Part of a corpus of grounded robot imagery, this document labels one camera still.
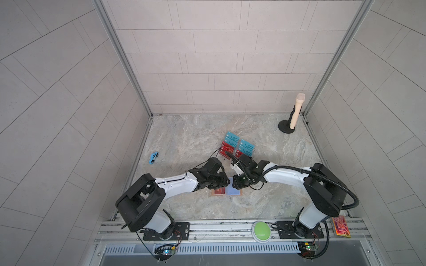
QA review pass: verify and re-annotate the tan leather card holder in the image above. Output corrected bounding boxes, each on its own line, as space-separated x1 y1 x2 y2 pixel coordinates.
211 177 243 196

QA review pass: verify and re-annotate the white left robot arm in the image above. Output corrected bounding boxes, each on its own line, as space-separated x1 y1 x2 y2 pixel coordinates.
115 157 230 239

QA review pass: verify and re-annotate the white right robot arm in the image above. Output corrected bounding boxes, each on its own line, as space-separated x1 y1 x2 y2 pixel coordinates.
231 160 359 238

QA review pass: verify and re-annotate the teal VIP card right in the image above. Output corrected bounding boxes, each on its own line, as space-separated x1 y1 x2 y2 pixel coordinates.
238 139 255 157

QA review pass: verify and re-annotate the teal vip card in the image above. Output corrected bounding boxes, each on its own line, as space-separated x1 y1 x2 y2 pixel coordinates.
238 139 255 157
224 131 240 148

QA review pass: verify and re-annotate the clear acrylic card stand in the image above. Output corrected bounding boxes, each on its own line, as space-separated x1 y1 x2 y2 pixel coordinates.
219 131 255 159

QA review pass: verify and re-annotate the teal VIP card left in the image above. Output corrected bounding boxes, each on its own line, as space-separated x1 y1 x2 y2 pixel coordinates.
224 131 240 148

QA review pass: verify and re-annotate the red patterned card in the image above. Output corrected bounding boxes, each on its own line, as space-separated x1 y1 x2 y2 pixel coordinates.
332 216 351 238

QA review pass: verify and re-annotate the blue toy car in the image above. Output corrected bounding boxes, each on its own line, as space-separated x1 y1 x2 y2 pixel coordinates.
149 152 159 165

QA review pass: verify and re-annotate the green push button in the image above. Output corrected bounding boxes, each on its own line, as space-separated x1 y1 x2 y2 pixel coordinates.
251 221 271 243

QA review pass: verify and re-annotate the beige microphone on black stand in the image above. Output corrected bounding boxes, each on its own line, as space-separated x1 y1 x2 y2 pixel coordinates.
278 93 306 134

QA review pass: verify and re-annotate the left circuit board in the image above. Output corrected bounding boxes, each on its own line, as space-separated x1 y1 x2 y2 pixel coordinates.
154 244 178 261

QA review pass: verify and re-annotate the circuit board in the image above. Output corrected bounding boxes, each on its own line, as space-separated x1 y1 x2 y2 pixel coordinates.
154 244 178 261
297 242 318 258

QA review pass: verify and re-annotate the right circuit board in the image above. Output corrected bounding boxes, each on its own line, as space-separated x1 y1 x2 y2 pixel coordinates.
297 242 318 258

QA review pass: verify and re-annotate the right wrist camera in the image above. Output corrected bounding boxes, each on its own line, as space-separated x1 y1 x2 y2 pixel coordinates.
231 162 244 176

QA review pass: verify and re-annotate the black corrugated cable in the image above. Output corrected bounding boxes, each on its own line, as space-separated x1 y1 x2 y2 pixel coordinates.
226 151 360 260

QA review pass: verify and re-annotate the aluminium rail base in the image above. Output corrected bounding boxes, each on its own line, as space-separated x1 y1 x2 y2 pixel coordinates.
94 218 372 255

